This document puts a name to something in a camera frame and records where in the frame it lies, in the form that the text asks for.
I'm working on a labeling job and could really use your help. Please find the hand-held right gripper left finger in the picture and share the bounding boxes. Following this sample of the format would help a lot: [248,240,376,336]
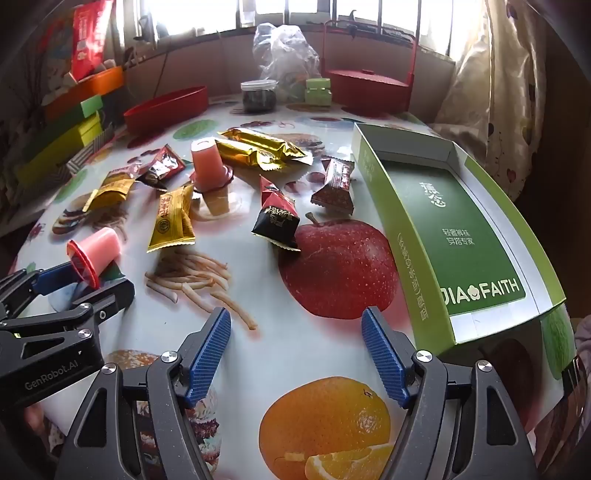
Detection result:
[60,307,232,480]

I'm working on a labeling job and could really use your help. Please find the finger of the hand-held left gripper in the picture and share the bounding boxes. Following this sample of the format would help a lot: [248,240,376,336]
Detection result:
[0,278,137,343]
[0,263,77,319]

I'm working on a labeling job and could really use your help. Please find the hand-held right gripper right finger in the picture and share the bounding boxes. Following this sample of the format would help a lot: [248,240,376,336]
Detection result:
[361,305,539,480]

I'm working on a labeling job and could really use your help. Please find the yellow snack packet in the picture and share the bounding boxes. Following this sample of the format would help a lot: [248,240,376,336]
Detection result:
[83,178,136,213]
[147,184,197,254]

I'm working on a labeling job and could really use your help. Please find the red black snack packet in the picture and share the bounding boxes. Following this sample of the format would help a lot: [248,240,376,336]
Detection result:
[139,144,186,191]
[252,175,302,252]

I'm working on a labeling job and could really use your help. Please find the green cardboard box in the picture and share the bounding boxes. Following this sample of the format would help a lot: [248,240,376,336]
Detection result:
[351,122,568,346]

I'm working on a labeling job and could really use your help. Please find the pink white candy packet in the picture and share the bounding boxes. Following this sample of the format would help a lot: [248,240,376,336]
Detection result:
[310,156,355,215]

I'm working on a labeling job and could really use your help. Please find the gold snack bar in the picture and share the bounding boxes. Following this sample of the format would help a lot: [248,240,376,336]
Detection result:
[218,128,314,164]
[215,141,278,171]

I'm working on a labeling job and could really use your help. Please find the fruit print tablecloth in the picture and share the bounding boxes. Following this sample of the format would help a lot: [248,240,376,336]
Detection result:
[9,90,578,480]

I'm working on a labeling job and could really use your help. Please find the yellow green box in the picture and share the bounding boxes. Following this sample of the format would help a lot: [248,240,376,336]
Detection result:
[14,113,103,185]

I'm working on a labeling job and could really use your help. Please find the zigzag patterned box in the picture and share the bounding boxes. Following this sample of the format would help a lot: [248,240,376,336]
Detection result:
[67,127,116,176]

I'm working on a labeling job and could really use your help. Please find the dark box with green end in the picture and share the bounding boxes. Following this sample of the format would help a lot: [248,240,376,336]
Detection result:
[41,95,116,134]

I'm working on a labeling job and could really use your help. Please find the red oval tray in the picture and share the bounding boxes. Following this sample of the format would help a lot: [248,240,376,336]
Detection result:
[122,85,209,137]

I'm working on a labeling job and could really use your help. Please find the orange box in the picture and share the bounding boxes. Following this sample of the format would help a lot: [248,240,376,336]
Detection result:
[44,65,126,118]

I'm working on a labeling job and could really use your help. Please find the glass jar with dark contents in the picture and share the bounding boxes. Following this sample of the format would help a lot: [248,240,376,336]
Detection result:
[240,79,279,114]

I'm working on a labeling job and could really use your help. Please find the red snack bag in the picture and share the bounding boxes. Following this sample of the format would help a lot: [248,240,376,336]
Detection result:
[69,0,114,81]

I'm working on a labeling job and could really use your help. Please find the green jar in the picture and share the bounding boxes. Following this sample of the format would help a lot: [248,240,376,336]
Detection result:
[304,78,333,108]

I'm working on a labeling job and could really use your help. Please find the cream patterned curtain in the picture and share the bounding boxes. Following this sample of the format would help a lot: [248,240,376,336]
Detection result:
[431,0,568,204]

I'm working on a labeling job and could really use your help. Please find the clear plastic bag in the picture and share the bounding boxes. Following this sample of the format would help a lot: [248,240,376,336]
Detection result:
[253,22,322,100]

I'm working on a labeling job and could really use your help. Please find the barred window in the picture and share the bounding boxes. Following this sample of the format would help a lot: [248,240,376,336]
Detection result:
[134,0,490,61]

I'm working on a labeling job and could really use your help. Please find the red basket with handle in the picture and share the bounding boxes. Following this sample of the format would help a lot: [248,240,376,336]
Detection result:
[322,19,419,114]

